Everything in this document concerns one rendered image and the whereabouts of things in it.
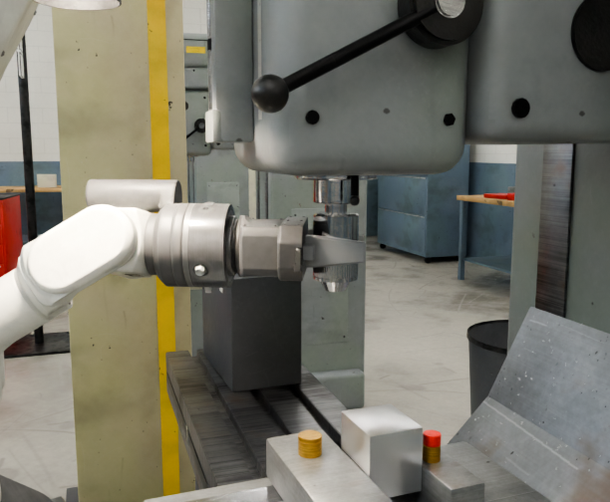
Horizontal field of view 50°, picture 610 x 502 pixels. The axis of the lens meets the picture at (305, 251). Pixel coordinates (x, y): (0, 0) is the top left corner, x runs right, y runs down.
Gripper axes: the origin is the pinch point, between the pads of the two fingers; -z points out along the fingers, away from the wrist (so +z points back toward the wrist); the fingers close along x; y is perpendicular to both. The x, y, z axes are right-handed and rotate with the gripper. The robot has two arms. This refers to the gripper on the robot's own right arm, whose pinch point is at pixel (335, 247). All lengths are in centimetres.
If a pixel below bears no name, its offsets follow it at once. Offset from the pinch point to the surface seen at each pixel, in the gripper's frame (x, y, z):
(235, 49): -5.7, -19.1, 9.5
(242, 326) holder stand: 33.4, 17.8, 14.7
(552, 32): -5.4, -20.7, -19.2
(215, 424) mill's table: 20.3, 28.7, 16.7
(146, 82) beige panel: 159, -33, 66
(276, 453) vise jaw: -10.7, 17.8, 5.1
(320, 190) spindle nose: -1.8, -6.0, 1.6
